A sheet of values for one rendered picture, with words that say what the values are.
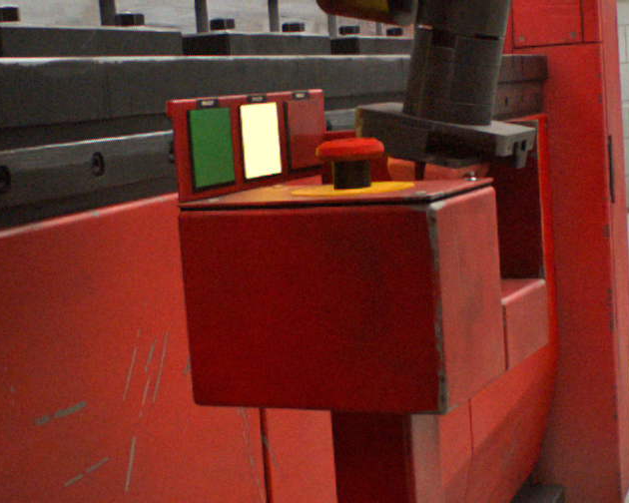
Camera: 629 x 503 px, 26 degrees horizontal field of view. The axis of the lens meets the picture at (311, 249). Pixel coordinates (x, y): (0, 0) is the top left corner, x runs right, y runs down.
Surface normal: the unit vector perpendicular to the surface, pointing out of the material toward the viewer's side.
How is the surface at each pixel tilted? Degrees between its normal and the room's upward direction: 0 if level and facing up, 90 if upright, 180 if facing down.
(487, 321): 90
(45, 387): 90
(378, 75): 90
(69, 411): 90
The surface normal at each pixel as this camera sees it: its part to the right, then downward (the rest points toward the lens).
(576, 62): -0.35, 0.14
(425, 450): 0.90, -0.01
